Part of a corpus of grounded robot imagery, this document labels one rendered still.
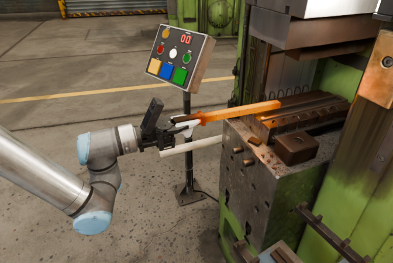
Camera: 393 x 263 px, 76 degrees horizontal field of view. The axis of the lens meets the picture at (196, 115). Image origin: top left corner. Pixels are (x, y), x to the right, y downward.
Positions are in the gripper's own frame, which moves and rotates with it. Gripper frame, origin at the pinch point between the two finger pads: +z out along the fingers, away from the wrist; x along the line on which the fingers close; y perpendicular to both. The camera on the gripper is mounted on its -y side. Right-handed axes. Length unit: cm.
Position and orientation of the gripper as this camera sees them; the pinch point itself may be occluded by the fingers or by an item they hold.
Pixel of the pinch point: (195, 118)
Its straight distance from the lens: 83.4
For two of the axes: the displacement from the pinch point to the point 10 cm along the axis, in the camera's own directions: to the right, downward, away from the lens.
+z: 9.3, -2.0, 3.0
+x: 3.6, 5.0, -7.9
